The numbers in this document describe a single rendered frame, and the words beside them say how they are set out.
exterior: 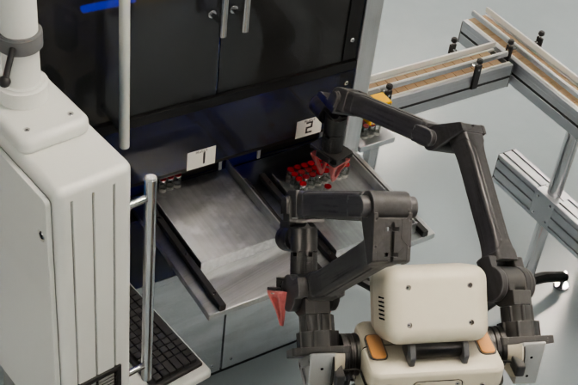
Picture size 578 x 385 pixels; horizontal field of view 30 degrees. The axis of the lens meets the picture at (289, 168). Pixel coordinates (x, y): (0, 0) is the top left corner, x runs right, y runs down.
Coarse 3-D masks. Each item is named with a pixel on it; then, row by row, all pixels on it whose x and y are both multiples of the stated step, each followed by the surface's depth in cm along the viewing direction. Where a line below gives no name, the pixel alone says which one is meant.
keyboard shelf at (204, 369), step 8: (200, 360) 262; (200, 368) 260; (208, 368) 260; (136, 376) 256; (184, 376) 257; (192, 376) 257; (200, 376) 258; (208, 376) 260; (136, 384) 254; (144, 384) 254; (168, 384) 255; (176, 384) 255; (184, 384) 255; (192, 384) 257
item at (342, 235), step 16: (352, 160) 312; (272, 176) 302; (352, 176) 309; (368, 176) 307; (320, 224) 292; (336, 224) 293; (352, 224) 293; (416, 224) 292; (336, 240) 288; (352, 240) 289; (336, 256) 282
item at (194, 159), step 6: (198, 150) 285; (204, 150) 286; (210, 150) 287; (192, 156) 285; (198, 156) 286; (210, 156) 289; (192, 162) 286; (198, 162) 288; (210, 162) 290; (192, 168) 288
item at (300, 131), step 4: (304, 120) 300; (308, 120) 301; (316, 120) 303; (300, 124) 300; (304, 124) 301; (308, 124) 302; (316, 124) 304; (320, 124) 304; (300, 128) 301; (304, 128) 302; (308, 128) 303; (312, 128) 304; (316, 128) 305; (320, 128) 306; (296, 132) 301; (300, 132) 302; (304, 132) 303; (312, 132) 305; (316, 132) 306; (296, 136) 302; (300, 136) 303; (304, 136) 304
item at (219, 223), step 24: (168, 192) 296; (192, 192) 297; (216, 192) 298; (240, 192) 299; (168, 216) 284; (192, 216) 290; (216, 216) 291; (240, 216) 292; (264, 216) 293; (192, 240) 283; (216, 240) 283; (240, 240) 284; (264, 240) 285; (216, 264) 275
